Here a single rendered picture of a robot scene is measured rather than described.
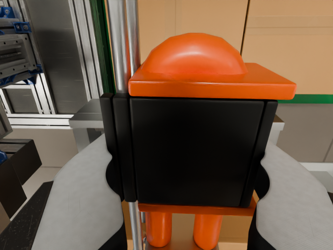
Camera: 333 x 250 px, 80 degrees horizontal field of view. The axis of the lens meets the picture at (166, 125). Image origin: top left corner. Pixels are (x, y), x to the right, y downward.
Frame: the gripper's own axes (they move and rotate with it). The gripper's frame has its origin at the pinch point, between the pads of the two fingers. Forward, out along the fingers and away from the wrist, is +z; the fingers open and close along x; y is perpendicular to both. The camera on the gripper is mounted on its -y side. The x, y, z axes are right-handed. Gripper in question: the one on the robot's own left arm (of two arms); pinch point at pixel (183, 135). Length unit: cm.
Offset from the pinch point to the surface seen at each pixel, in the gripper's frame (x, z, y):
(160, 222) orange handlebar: -1.4, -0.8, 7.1
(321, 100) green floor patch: 88, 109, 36
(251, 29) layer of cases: 21, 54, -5
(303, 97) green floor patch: 77, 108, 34
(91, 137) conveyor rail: -31, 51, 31
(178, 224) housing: 0.1, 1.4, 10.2
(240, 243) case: 12.5, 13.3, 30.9
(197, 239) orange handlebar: 1.6, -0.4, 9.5
